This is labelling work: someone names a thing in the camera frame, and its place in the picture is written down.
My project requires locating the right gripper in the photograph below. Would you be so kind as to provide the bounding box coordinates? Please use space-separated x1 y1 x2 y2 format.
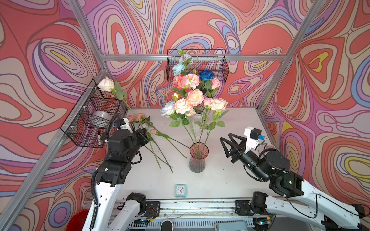
219 133 270 182

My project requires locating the pink glass vase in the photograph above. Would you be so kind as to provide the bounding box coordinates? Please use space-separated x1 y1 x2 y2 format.
189 142 209 173

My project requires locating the cream white rose stem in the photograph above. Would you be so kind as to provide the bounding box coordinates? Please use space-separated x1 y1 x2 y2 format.
202 98 228 142

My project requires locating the small pink rose stem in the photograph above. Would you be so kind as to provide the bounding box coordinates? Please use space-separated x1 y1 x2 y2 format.
204 98 212 144

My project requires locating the cream peony flower stem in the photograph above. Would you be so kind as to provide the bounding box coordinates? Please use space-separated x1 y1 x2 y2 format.
170 92 199 152

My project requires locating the pale pink rose stem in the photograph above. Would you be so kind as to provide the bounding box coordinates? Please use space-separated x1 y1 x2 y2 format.
97 77 187 158

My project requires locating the pink peony flower stem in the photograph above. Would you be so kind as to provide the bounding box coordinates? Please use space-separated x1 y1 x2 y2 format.
187 89 204 106

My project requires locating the red pink rose stem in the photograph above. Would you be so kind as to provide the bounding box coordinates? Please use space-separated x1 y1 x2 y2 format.
172 76 181 88

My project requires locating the blue rose stem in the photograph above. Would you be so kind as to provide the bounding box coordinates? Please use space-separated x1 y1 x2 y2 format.
198 70 214 90

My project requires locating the large peach rose stem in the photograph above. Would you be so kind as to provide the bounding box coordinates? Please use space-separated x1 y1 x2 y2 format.
177 74 200 90

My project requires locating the pale blue flower stem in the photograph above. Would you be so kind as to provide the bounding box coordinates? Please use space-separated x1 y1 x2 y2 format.
172 49 194 76

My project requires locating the white ribbed vase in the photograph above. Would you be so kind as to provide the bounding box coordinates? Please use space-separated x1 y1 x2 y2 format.
191 113 203 141

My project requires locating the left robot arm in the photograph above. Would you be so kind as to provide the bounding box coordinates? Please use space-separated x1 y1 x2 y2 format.
83 129 148 231

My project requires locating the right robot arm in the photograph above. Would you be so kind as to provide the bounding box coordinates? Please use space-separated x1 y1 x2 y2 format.
220 133 368 231

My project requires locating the pile of artificial flowers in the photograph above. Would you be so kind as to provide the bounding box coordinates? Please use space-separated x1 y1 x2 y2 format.
127 113 189 173

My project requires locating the black marker in basket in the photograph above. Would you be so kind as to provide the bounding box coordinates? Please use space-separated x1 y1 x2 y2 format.
97 130 102 147

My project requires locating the white bowl in basket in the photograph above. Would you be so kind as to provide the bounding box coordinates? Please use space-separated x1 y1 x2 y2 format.
89 111 112 129

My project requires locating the small teal clock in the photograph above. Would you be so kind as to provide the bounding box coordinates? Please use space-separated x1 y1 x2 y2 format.
174 184 187 197

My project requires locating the grey box at bottom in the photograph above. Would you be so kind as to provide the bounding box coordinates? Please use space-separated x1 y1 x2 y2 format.
214 221 248 231

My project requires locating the black white round cup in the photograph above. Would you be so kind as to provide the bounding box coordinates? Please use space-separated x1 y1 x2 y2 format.
160 219 174 231

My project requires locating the red bucket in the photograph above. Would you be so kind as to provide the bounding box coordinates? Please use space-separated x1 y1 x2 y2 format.
66 209 89 231

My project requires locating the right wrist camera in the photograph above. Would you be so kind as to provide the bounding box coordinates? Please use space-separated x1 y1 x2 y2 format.
244 127 266 153

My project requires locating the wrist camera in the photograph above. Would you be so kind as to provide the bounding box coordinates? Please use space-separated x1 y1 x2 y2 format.
116 118 133 133
244 127 266 153

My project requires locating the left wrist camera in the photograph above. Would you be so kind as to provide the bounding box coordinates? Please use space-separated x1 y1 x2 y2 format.
116 118 133 133

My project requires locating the black wire basket left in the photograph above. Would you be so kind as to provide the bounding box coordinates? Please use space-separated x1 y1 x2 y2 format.
61 80 128 148

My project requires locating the black wire basket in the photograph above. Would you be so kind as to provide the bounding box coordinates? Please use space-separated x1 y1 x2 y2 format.
166 48 229 82
61 80 128 148

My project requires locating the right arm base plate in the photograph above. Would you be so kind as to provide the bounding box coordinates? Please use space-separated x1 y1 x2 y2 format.
233 200 277 217

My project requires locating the aluminium mounting rail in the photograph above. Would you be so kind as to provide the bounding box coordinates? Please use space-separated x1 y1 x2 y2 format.
82 197 316 220

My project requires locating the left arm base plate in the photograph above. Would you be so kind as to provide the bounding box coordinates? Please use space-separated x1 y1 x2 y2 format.
136 201 161 219

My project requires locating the black wire basket back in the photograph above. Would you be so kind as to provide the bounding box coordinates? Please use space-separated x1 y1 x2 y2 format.
166 48 229 82

